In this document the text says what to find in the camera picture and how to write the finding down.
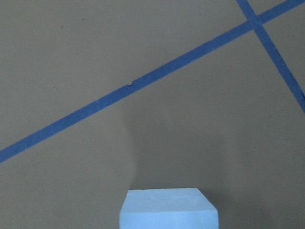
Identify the light blue foam block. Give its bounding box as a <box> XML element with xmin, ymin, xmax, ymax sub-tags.
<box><xmin>119</xmin><ymin>188</ymin><xmax>219</xmax><ymax>229</ymax></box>

